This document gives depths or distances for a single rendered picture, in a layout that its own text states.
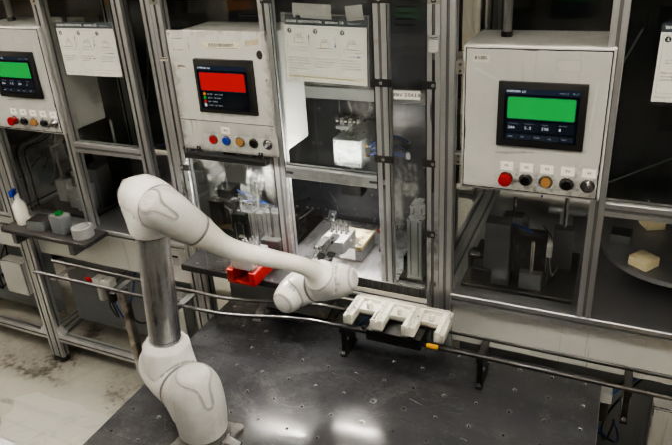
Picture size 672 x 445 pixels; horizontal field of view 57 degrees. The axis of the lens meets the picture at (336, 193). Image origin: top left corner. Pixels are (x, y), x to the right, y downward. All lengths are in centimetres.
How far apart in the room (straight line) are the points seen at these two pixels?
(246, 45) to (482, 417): 147
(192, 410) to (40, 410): 173
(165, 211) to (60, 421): 197
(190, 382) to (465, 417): 88
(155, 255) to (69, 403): 178
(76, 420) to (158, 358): 144
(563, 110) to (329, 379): 120
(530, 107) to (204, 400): 129
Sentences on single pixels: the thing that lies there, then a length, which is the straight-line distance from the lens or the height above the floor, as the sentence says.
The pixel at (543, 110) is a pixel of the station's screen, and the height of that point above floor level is 162.
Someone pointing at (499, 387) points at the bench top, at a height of 68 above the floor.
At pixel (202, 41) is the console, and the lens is 236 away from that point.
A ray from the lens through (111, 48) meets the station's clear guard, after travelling 267.
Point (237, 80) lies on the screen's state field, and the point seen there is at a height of 166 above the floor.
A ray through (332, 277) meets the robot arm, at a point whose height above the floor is 115.
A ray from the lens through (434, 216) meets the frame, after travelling 218.
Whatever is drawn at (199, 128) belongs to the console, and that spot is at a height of 146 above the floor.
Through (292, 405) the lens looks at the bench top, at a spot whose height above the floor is 68.
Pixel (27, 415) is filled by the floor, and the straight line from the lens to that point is 363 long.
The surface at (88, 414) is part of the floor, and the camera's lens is 349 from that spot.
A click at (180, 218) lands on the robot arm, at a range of 173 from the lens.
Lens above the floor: 218
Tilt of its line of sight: 24 degrees down
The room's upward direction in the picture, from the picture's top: 4 degrees counter-clockwise
